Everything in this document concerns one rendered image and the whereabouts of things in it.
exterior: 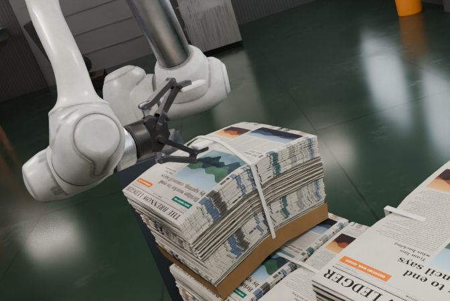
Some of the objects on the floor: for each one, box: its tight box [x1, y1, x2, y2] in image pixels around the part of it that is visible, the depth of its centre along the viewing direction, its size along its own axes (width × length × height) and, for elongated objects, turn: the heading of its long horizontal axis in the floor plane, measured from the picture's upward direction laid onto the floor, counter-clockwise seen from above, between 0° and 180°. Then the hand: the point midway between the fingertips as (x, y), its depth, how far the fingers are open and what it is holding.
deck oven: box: [153, 0, 242, 57], centre depth 837 cm, size 135×108×174 cm
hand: (207, 110), depth 106 cm, fingers open, 13 cm apart
